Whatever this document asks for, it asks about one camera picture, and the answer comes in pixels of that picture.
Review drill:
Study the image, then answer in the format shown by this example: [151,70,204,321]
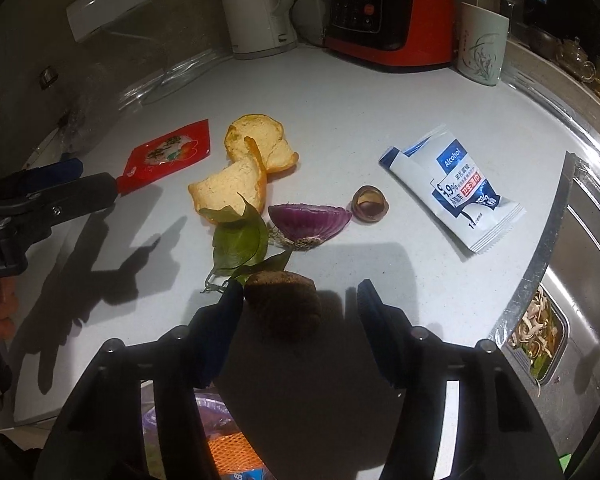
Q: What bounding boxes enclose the glass bottle with metal cap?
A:
[37,65,88,136]

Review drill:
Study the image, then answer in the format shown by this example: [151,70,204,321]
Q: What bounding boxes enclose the white electric kettle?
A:
[216,0,298,58]

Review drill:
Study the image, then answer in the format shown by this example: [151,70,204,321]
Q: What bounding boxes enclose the black power cable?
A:
[288,0,332,47]

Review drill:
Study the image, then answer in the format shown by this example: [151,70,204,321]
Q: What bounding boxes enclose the red snack packet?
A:
[116,119,213,196]

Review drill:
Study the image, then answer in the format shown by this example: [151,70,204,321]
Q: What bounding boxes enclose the green leaves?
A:
[200,192,293,293]

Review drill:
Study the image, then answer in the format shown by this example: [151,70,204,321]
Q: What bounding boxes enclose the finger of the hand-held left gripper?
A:
[10,172,119,227]
[0,158,83,206]

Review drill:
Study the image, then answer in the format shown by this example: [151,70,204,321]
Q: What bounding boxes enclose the blue and white milk carton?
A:
[224,465,267,480]

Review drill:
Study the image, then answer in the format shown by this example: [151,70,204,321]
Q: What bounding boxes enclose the white wall socket box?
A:
[66,0,153,43]

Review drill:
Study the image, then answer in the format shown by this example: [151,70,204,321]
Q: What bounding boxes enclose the brown taro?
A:
[243,271,323,341]

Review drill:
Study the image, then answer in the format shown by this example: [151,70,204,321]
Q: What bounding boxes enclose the chestnut shell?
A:
[351,185,391,224]

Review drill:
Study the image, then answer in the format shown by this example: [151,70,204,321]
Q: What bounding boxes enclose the round bin with purple bag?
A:
[142,392,276,480]

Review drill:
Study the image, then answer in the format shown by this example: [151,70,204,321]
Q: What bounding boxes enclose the black and red blender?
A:
[325,0,456,72]

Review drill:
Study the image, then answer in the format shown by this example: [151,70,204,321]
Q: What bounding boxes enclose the purple onion piece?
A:
[267,203,353,252]

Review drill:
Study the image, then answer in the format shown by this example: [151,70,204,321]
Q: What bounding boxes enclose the orange mesh net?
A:
[207,432,266,480]

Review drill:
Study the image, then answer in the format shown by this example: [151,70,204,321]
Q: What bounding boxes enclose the person's left hand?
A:
[0,279,21,342]

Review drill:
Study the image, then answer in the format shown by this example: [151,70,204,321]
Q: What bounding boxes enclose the white and blue wipes packet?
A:
[378,127,526,254]

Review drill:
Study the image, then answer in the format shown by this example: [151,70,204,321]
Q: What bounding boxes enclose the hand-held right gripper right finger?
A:
[356,280,566,480]

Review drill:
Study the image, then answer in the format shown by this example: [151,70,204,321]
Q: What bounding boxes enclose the steel sink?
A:
[490,150,600,480]

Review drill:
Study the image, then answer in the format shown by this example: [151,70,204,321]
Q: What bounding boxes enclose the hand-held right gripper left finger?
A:
[42,280,246,480]

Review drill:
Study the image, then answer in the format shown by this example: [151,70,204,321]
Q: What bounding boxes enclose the brown clay teapot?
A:
[525,25,558,56]

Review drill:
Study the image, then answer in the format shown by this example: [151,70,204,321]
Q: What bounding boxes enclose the white mug with plant print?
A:
[455,2,511,87]

